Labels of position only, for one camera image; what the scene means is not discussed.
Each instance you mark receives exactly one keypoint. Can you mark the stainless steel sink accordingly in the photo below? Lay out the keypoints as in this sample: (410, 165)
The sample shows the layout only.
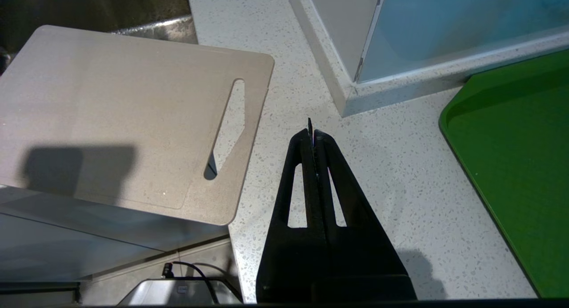
(95, 10)

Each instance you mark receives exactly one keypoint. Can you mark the beige plastic cutting board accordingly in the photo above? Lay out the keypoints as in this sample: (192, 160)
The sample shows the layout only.
(124, 117)

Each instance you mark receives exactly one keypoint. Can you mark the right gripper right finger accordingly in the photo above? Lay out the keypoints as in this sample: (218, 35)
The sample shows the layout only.
(355, 250)

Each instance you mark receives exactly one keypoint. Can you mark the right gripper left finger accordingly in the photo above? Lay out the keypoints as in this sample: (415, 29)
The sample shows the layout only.
(284, 254)

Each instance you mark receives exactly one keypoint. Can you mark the frosted glass window pane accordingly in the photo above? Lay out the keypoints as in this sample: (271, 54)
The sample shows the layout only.
(458, 26)

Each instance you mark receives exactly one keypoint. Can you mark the green plastic tray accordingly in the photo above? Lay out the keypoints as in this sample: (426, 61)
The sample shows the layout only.
(515, 174)

